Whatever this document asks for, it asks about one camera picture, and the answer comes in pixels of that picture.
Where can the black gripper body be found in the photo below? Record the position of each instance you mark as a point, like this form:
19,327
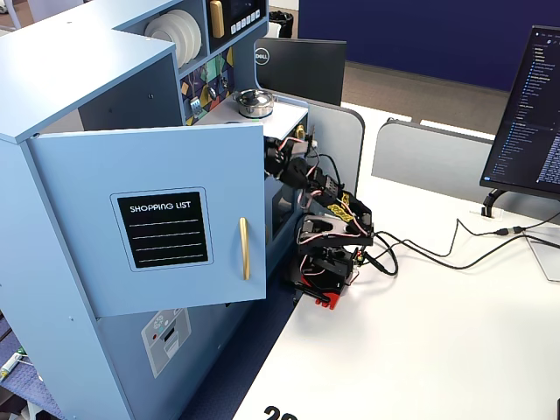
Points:
275,154

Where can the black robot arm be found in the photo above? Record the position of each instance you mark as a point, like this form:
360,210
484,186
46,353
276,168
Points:
337,238

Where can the light blue cabinet door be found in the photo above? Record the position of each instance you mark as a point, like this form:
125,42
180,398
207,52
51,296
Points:
79,219

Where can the gold oven knob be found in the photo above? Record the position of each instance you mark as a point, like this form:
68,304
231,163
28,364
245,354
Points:
300,131

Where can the steel toy pot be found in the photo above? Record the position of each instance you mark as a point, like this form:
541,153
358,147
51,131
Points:
254,112

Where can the steel pot lid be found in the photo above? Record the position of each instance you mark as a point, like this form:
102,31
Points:
256,100

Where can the gray rounded desk divider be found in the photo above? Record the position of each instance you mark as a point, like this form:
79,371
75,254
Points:
345,144

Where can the silver toy ladle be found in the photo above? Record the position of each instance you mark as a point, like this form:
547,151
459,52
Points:
212,93

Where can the black Dell monitor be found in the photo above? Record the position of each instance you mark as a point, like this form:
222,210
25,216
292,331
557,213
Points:
306,70

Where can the silver toy spatula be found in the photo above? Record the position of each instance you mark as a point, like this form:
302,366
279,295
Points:
195,105

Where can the black trash bin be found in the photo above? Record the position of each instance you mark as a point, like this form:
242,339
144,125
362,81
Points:
280,22

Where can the black shopping list board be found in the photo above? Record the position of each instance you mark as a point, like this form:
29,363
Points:
162,236

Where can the white toy plate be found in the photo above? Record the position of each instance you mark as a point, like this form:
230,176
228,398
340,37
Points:
157,30
196,37
181,35

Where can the black toy microwave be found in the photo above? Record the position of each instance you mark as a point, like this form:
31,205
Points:
245,11

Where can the gray long desk divider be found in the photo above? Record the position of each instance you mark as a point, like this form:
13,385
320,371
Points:
429,157

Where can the light blue toy kitchen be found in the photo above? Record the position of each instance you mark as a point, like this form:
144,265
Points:
65,65

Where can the monitor showing code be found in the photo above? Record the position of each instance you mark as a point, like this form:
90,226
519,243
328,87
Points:
534,109

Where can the gray flat stand base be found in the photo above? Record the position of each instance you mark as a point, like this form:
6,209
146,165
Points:
547,258

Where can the white green marker pen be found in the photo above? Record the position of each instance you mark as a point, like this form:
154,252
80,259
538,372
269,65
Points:
9,366

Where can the navy partition wall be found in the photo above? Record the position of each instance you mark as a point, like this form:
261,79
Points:
415,30

